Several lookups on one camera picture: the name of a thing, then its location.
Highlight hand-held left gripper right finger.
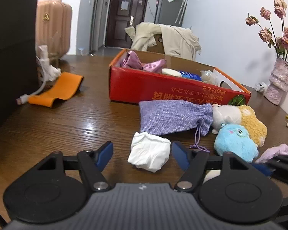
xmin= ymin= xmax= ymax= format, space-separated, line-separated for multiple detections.
xmin=171 ymin=141 xmax=253 ymax=192

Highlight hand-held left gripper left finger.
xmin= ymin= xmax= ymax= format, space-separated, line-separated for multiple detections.
xmin=37 ymin=141 xmax=114 ymax=192

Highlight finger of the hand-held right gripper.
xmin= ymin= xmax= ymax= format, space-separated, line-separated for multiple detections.
xmin=253 ymin=162 xmax=288 ymax=188
xmin=266 ymin=155 xmax=288 ymax=166

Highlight fluffy purple headband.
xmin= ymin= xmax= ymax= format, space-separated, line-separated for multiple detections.
xmin=254 ymin=144 xmax=288 ymax=165

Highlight white cloth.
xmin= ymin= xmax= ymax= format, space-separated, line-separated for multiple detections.
xmin=128 ymin=132 xmax=171 ymax=173

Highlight lavender drawstring pouch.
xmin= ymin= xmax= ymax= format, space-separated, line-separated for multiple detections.
xmin=139 ymin=100 xmax=214 ymax=153

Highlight yellow plush toy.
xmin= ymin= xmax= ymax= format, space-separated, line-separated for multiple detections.
xmin=238 ymin=105 xmax=267 ymax=148

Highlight blue plush toy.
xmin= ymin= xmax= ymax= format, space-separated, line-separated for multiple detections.
xmin=214 ymin=123 xmax=259 ymax=163

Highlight white plush toy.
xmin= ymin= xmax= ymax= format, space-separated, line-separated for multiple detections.
xmin=211 ymin=105 xmax=242 ymax=135

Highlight red cardboard box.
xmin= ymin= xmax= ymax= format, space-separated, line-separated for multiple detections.
xmin=108 ymin=48 xmax=252 ymax=107

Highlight blue and white tissue packet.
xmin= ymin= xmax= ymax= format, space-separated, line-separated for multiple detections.
xmin=179 ymin=71 xmax=202 ymax=81

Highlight clear plastic cotton bag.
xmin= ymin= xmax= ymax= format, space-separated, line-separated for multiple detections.
xmin=200 ymin=69 xmax=219 ymax=86

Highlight white round sponge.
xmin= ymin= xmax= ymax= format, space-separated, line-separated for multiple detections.
xmin=162 ymin=68 xmax=183 ymax=77

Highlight purple satin bow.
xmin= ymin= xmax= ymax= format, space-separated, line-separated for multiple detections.
xmin=120 ymin=51 xmax=167 ymax=74

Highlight orange cloth strip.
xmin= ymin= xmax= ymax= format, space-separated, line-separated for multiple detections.
xmin=28 ymin=72 xmax=84 ymax=107

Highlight pink textured vase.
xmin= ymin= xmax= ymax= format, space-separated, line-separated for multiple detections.
xmin=263 ymin=57 xmax=288 ymax=105

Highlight cream jacket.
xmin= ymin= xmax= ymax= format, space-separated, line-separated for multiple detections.
xmin=125 ymin=22 xmax=201 ymax=62

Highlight dried pink roses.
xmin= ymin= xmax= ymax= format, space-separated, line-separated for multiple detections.
xmin=245 ymin=0 xmax=288 ymax=66

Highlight dark brown door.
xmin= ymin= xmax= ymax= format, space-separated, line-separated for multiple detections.
xmin=105 ymin=0 xmax=150 ymax=50

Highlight pink suitcase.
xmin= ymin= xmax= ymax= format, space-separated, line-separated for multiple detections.
xmin=36 ymin=0 xmax=73 ymax=60

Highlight black paper bag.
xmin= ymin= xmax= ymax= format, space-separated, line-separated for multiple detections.
xmin=0 ymin=0 xmax=43 ymax=137

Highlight white folded umbrella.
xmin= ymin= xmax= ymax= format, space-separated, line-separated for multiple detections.
xmin=175 ymin=0 xmax=189 ymax=25

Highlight grey refrigerator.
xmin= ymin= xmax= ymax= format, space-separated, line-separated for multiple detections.
xmin=154 ymin=0 xmax=190 ymax=28

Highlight white cable with plug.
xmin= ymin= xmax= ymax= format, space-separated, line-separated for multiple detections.
xmin=16 ymin=77 xmax=51 ymax=106

